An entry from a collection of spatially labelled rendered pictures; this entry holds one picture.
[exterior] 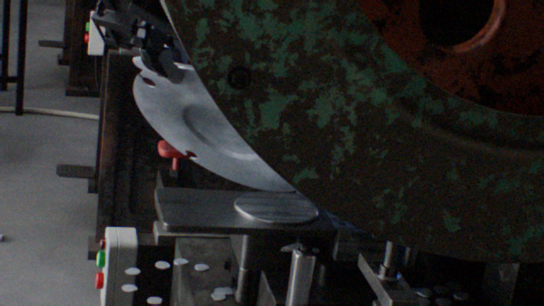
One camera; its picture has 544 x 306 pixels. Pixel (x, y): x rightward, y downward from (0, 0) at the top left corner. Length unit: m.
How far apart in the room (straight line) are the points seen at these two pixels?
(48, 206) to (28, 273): 0.51
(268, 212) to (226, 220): 0.07
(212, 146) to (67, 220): 1.90
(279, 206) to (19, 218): 1.97
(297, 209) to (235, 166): 0.12
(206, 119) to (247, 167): 0.11
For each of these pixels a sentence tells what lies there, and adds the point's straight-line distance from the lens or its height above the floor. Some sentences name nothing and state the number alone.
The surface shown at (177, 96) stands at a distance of 1.45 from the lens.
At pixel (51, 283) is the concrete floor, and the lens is 2.99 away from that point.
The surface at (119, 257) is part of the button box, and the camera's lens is 1.74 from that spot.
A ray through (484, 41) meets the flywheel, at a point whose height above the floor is 1.13.
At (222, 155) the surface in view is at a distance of 1.54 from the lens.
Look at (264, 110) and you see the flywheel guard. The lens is 0.96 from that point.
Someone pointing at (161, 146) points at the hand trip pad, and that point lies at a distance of 1.80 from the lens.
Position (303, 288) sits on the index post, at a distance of 1.36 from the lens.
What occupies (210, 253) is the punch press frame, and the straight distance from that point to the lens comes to 1.68.
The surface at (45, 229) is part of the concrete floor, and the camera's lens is 3.34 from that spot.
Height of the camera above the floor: 1.34
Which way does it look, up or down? 18 degrees down
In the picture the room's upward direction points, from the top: 7 degrees clockwise
